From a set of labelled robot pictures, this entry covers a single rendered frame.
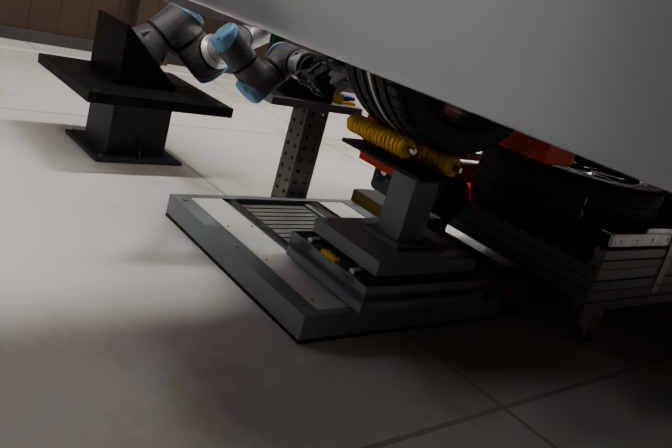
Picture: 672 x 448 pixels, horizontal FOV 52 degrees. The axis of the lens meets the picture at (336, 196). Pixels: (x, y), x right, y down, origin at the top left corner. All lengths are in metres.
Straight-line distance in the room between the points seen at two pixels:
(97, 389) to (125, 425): 0.12
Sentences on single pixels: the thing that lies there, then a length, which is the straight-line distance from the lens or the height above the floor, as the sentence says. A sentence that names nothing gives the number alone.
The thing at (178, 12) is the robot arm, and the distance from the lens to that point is 2.96.
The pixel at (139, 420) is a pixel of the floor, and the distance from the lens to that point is 1.43.
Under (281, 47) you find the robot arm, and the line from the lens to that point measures 2.14.
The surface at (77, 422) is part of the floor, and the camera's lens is 1.41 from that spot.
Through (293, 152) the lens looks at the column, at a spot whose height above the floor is 0.23.
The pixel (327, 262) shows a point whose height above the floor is 0.16.
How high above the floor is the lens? 0.85
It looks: 16 degrees down
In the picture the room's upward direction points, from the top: 16 degrees clockwise
